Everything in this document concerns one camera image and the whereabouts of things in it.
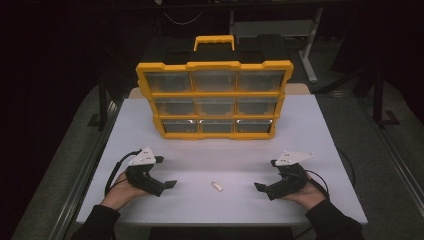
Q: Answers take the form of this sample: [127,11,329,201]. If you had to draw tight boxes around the thin hanging cable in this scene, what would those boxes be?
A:
[162,10,204,27]

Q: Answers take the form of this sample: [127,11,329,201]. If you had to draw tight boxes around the clear plastic organizer drawer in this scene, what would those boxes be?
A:
[198,118,236,135]

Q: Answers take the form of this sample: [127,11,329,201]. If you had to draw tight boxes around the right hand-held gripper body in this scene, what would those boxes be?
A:
[264,150,315,202]

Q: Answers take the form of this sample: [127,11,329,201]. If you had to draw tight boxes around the hand-held gripper black cable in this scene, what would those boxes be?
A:
[103,149,143,198]
[303,169,331,200]

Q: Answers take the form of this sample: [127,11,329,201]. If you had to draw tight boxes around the white desk frame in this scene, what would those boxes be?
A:
[228,7,325,84]

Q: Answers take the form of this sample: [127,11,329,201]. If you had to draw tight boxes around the person's left hand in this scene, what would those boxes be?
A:
[99,168,150,211]

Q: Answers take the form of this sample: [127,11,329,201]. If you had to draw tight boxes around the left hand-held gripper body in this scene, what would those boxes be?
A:
[124,146,167,198]

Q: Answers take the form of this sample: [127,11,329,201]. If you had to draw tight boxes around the aluminium rail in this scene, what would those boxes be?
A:
[55,99,124,240]
[357,95,424,216]

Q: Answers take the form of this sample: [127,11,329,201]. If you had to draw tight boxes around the person's right hand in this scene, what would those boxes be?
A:
[282,178,327,211]

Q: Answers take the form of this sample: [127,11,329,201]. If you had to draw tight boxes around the left hand-held gripper black cable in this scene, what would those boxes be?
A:
[103,149,143,198]

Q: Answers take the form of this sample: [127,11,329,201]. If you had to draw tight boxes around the right hand-held gripper black cable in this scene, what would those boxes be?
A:
[303,169,331,200]

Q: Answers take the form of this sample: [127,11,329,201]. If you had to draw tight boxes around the black metal stand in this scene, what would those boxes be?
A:
[86,75,112,132]
[370,65,401,128]

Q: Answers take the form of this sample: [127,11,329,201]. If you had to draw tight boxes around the set of clear plastic drawers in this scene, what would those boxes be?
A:
[145,70,287,135]

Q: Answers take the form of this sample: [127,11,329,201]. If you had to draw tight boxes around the yellow black drawer organizer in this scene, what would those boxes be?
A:
[135,34,295,141]

